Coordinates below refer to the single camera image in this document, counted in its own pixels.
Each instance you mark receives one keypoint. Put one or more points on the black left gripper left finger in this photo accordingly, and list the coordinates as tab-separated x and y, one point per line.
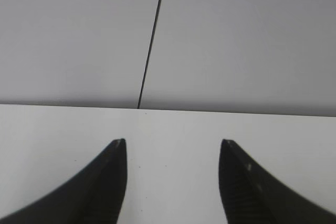
93	195

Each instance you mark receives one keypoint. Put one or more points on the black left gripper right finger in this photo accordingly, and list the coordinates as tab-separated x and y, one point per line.
250	194

